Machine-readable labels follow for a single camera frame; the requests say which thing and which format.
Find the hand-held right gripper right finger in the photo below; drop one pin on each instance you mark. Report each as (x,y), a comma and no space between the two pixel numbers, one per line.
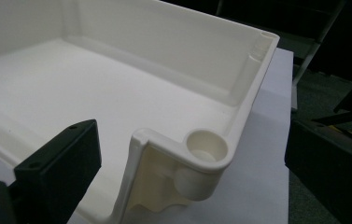
(335,174)

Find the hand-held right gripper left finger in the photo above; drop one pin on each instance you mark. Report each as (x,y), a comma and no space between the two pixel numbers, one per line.
(58,174)

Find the white plastic tray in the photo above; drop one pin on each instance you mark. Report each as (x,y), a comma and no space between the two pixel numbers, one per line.
(102,93)

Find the metal stand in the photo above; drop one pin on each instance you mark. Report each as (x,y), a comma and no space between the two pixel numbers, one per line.
(312,53)

